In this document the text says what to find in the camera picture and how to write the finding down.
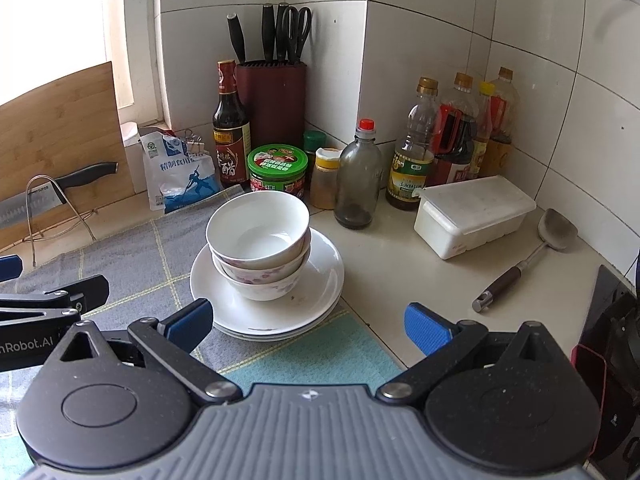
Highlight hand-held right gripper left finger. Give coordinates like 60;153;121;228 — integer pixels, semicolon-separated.
60;298;244;407

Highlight green lidded spice jar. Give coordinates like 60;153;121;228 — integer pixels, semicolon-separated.
303;130;328;191

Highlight black scissors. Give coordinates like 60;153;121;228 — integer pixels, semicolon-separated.
282;6;313;63

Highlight oil bottle green label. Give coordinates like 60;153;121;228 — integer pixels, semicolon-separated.
386;77;441;212

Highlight metal spatula with dark handle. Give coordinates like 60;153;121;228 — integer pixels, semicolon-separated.
472;208;578;313

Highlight bamboo cutting board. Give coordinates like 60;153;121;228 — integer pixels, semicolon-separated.
0;61;118;251

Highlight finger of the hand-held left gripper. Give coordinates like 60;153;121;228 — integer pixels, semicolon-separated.
0;255;24;282
0;274;110;331

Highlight dark vinegar bottle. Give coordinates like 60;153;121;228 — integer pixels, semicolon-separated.
212;60;252;188

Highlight grey green checked towel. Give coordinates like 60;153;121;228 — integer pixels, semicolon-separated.
0;186;405;466

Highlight amber liquid bottle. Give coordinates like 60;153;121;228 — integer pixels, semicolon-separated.
482;66;518;178

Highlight red capped glass bottle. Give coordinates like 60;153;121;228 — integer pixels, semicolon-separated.
334;119;383;230

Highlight red handled dark bottle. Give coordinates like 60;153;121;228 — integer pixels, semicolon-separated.
432;72;478;187

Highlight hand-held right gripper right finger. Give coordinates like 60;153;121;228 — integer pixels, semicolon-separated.
376;302;571;406

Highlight yellow capped clear bottle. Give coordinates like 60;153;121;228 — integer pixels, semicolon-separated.
470;81;496;181

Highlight black handled block knife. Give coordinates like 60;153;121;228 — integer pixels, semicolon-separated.
262;4;277;63
276;2;291;63
227;14;247;65

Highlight black handled kitchen knife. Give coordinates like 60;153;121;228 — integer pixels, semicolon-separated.
0;161;118;231

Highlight white blue salt bag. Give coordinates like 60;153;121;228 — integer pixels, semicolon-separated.
139;130;223;214

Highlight metal wire stand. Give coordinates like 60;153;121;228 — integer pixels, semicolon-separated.
22;174;97;267

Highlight yellow lidded spice jar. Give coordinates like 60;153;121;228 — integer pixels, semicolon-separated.
311;147;343;210

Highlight red flat object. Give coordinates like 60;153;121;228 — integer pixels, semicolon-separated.
570;344;610;413

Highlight green lidded sauce jar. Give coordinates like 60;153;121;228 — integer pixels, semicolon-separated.
247;144;307;202

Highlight white plastic lidded box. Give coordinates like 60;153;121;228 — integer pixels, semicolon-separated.
414;176;537;260

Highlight white floral bowl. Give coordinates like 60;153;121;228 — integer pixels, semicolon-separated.
212;247;312;283
206;191;312;268
216;260;307;302

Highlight dark red knife block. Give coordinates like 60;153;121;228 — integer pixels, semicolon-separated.
236;61;307;186

